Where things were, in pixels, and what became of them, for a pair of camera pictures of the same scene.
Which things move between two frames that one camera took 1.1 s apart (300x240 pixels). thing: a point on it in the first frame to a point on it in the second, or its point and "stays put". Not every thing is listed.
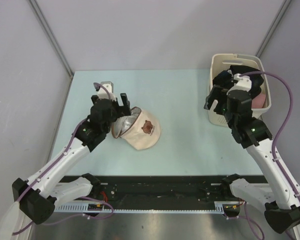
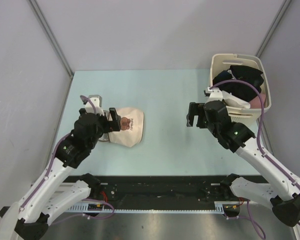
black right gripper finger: [213, 95] to [196, 109]
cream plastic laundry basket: [220, 63] stays put
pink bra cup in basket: [258, 101] stays put
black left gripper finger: [126, 109] to [114, 125]
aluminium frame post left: [51, 35] stays put
